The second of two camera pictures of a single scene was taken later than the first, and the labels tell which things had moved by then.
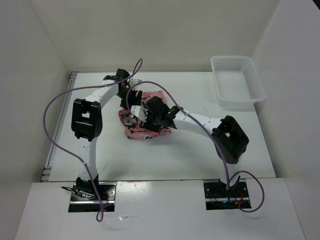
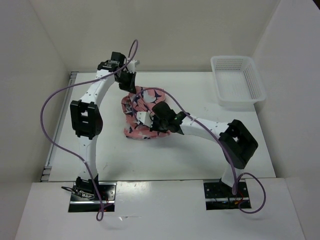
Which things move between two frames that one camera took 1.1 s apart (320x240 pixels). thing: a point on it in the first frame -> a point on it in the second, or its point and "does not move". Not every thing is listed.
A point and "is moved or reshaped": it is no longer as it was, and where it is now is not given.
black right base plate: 218,197 does not move
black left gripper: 137,101 -> 130,86
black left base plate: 107,193 does not move
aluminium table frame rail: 50,164 does not move
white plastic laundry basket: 237,82 does not move
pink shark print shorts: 134,129 is moved or reshaped
